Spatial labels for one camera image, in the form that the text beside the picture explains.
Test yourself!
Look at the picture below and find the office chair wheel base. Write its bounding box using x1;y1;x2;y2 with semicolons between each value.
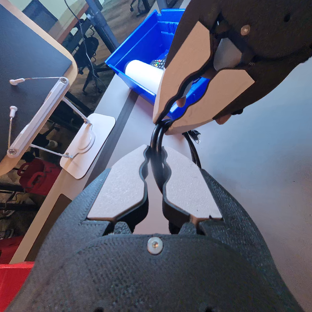
130;0;153;17

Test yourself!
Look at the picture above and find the black remote control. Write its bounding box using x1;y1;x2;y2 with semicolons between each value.
150;58;167;70

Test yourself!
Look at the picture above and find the dark metal table leg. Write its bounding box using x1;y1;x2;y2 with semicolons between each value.
85;0;120;50

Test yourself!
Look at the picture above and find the black office chair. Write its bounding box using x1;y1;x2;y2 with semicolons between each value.
69;18;104;95

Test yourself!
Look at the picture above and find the white metal panel stand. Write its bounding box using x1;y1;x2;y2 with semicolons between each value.
7;77;116;180

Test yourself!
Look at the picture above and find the black cable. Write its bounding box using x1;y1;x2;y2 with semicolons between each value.
151;119;203;195

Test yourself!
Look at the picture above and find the red plastic bin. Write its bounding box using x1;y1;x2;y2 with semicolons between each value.
0;262;34;312

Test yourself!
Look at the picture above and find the thin dark hanging cable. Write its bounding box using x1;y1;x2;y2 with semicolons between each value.
64;0;108;91

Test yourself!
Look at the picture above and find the blue plastic bin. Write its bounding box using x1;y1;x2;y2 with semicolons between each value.
105;8;211;120

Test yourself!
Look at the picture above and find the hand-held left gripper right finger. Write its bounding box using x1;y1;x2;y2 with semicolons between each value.
162;145;223;226

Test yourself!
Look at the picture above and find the wooden edged desk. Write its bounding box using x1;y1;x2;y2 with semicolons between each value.
22;0;89;44

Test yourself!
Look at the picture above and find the person's right hand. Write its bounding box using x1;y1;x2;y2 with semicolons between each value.
176;96;231;125

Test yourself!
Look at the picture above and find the white-tipped wire pin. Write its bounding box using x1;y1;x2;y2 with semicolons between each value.
7;105;19;149
9;77;64;86

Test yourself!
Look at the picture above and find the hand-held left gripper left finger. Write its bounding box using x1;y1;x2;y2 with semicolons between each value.
87;144;149;223

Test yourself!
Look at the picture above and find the black panel with wooden edge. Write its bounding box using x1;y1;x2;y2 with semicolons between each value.
0;0;78;176

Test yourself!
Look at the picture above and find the red tool bag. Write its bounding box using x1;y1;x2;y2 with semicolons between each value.
17;158;61;195

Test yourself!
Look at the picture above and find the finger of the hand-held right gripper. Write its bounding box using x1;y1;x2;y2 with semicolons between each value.
153;21;215;125
165;68;256;136

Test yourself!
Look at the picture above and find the white roll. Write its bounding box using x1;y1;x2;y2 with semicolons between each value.
124;60;166;95

